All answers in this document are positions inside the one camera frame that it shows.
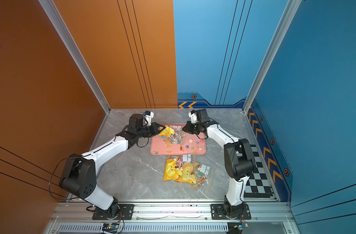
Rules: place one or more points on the pink plastic tray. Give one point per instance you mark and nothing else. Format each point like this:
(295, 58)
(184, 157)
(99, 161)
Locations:
(194, 144)

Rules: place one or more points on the left green circuit board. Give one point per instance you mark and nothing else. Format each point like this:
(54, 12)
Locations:
(110, 228)

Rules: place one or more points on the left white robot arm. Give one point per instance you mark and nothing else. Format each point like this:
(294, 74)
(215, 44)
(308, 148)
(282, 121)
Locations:
(79, 176)

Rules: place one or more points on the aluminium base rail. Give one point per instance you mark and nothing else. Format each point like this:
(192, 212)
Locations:
(147, 216)

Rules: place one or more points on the clear ziploc bag with candies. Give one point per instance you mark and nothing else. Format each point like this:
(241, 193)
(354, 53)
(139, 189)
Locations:
(173, 135)

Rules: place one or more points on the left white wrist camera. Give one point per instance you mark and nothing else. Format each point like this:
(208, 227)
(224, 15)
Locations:
(147, 117)

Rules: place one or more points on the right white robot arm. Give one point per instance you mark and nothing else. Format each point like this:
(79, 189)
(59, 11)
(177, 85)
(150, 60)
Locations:
(239, 161)

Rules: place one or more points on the green circuit board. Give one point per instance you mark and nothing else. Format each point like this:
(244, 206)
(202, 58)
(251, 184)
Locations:
(236, 228)
(110, 228)

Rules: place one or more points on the right green circuit board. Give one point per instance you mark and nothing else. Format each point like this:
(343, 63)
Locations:
(236, 228)

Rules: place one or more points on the black white checkerboard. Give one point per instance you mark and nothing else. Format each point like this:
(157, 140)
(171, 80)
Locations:
(258, 185)

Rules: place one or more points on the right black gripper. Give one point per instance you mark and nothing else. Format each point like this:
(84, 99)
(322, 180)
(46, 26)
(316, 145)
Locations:
(188, 129)

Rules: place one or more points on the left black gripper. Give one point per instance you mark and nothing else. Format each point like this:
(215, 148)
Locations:
(154, 126)

